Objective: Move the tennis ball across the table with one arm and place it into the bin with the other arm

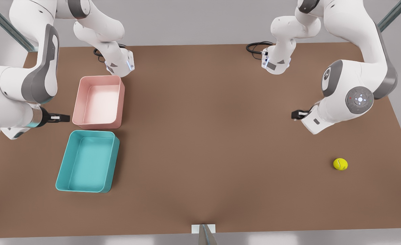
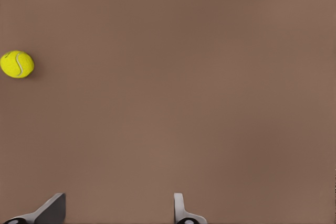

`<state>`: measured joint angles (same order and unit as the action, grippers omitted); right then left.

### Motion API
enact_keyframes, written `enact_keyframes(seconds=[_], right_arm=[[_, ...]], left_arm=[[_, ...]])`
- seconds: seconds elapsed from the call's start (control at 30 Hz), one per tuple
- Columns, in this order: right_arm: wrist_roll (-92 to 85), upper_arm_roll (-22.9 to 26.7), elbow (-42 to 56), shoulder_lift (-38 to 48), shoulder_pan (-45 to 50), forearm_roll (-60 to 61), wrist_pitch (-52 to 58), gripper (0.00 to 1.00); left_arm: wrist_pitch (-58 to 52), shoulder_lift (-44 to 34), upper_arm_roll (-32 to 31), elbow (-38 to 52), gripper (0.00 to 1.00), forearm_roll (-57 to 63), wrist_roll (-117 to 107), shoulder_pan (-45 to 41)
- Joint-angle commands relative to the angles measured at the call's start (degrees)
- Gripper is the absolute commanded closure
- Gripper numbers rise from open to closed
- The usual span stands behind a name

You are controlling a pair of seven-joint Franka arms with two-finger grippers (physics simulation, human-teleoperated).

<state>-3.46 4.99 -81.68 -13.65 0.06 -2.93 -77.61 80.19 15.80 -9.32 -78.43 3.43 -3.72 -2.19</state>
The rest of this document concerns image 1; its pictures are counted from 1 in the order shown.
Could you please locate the pink rectangular tray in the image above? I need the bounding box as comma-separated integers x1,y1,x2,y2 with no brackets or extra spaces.
72,76,125,130

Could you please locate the silver frame post with foot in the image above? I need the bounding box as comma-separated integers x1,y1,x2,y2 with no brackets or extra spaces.
191,224,218,245

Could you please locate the teal rectangular tray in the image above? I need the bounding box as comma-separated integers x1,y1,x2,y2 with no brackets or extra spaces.
55,130,120,193

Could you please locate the black cable loop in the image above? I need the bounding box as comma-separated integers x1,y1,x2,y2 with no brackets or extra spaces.
246,41,275,55
94,44,127,63

